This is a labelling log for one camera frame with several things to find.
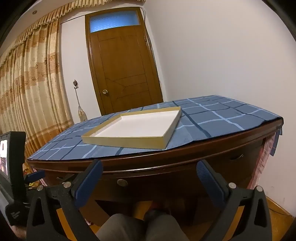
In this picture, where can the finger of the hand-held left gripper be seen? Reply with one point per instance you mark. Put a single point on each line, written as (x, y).
(34, 176)

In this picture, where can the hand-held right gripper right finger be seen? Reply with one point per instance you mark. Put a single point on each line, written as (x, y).
(209, 183)

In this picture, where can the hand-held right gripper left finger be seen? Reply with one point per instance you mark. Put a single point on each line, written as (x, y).
(89, 183)

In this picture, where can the shallow cardboard tray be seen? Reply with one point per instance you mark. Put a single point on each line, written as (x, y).
(143, 127)

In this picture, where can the round metal drawer knob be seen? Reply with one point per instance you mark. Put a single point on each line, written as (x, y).
(122, 182)

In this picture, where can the dark wooden desk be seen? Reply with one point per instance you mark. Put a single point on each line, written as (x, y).
(208, 162)

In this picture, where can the person's left leg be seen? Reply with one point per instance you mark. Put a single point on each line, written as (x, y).
(120, 228)

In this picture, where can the person's leg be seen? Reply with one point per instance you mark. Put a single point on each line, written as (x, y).
(166, 228)
(120, 228)

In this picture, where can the pink striped cloth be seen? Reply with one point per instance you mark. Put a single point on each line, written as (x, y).
(266, 162)

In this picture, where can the person's right leg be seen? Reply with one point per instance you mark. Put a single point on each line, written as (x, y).
(166, 228)

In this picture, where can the blue plaid tablecloth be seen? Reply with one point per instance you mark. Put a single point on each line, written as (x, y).
(219, 120)

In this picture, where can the beige patterned curtain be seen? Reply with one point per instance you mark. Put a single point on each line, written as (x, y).
(27, 92)

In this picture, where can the beige curtain tassel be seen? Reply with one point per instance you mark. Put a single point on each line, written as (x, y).
(81, 111)

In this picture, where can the brass door knob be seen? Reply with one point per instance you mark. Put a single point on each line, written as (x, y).
(105, 92)

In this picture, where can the metal curtain tieback hook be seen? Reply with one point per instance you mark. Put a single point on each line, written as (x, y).
(75, 83)

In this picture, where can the brown wooden door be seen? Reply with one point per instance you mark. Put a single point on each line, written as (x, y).
(124, 64)

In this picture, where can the blue frosted transom window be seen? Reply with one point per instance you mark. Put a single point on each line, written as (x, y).
(115, 21)

